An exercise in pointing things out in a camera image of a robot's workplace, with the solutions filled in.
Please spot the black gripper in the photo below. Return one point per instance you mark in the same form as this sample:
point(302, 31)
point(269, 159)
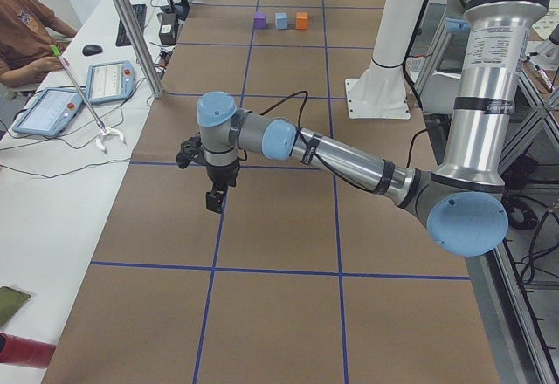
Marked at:
point(222, 175)

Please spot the light blue foam block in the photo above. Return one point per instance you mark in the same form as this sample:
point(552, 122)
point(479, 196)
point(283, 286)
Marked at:
point(281, 20)

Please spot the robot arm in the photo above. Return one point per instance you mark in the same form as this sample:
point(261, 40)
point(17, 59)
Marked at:
point(458, 202)

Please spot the purple foam block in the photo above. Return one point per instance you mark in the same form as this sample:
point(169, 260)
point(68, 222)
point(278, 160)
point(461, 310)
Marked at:
point(259, 20)

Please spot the orange foam block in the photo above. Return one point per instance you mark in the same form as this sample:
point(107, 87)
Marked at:
point(301, 21)

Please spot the black power adapter box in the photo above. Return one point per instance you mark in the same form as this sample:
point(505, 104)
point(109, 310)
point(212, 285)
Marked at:
point(168, 31)

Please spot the brown paper table cover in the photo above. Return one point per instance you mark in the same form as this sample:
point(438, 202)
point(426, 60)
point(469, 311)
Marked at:
point(302, 279)

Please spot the reacher grabber stick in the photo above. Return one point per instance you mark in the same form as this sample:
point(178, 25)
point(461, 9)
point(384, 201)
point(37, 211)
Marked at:
point(104, 131)

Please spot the far teach pendant tablet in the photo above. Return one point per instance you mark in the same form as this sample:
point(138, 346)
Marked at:
point(110, 82)

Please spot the teach pendant tablet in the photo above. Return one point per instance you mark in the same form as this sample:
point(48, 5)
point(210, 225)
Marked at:
point(50, 113)
point(110, 82)

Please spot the near teach pendant tablet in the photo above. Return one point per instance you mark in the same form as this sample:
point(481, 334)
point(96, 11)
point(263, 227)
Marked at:
point(50, 113)

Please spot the black computer mouse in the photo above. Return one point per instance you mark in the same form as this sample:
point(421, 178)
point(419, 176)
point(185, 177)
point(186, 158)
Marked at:
point(91, 49)

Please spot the green bean bag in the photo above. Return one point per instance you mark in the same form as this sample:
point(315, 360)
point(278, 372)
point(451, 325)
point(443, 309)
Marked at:
point(11, 300)

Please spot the person in brown shirt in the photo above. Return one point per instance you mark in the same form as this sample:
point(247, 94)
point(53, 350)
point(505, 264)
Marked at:
point(26, 54)

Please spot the red cylinder bottle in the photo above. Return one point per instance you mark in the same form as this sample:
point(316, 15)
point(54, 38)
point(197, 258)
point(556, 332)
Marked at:
point(23, 352)

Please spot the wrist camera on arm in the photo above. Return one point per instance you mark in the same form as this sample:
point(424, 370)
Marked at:
point(190, 151)

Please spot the aluminium frame post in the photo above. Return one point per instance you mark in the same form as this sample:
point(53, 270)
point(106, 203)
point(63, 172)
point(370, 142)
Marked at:
point(135, 34)

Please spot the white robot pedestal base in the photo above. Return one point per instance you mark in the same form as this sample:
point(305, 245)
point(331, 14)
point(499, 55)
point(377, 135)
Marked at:
point(380, 92)

